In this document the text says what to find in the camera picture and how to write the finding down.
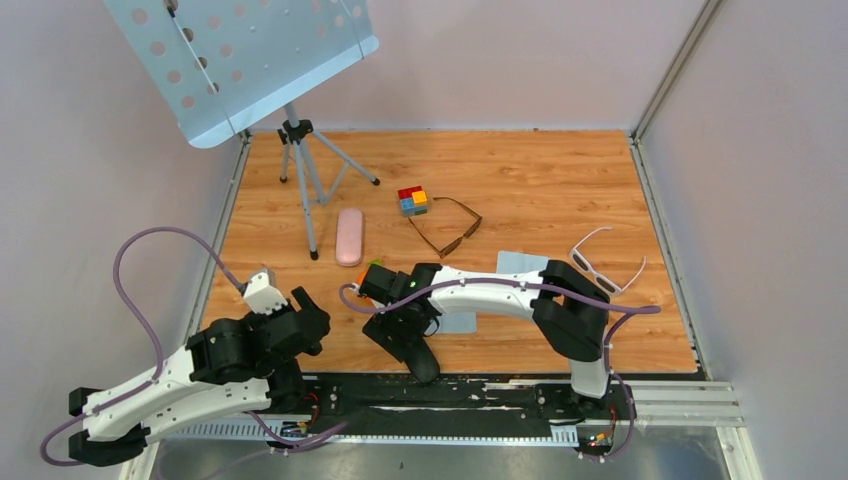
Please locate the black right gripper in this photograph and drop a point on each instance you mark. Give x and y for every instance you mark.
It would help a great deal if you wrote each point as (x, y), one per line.
(381, 326)

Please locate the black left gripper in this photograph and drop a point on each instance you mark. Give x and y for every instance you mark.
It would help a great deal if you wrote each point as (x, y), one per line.
(305, 302)

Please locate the black glasses case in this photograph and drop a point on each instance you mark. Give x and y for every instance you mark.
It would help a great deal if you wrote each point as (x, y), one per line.
(421, 363)

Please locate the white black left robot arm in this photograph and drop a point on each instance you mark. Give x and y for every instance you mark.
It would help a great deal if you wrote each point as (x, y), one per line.
(232, 366)

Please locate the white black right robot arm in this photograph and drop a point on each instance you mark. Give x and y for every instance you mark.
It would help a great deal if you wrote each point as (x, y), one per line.
(567, 309)

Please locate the left blue cleaning cloth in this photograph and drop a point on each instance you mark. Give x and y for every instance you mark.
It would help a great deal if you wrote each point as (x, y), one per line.
(457, 323)

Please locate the blue cleaning cloth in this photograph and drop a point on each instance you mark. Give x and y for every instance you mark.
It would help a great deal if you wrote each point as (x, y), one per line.
(510, 262)
(457, 323)

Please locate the pink glasses case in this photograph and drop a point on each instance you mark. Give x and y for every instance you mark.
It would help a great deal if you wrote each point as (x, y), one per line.
(349, 245)

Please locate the right blue cleaning cloth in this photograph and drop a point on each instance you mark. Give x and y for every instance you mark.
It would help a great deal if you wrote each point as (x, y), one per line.
(510, 262)

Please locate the colourful toy brick cube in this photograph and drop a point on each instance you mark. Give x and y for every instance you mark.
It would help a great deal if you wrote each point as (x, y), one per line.
(413, 201)

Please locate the perforated music stand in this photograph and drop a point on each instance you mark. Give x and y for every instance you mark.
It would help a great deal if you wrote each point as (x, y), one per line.
(222, 66)

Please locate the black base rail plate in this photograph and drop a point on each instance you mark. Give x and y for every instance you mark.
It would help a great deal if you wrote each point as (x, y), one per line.
(457, 406)

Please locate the brown frame sunglasses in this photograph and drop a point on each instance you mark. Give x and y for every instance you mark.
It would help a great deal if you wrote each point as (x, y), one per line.
(446, 225)

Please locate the white frame sunglasses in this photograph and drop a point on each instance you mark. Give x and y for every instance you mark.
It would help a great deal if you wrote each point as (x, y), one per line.
(599, 269)

